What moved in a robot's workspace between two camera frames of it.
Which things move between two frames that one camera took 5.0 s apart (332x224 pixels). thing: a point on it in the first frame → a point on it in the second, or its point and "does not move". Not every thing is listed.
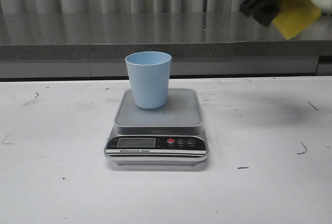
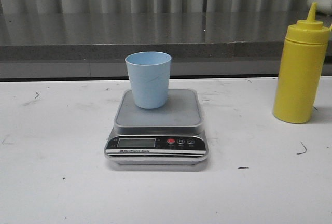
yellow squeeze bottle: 296,13 → 301,69
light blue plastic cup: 149,72 does not move
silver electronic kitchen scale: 174,135 does not move
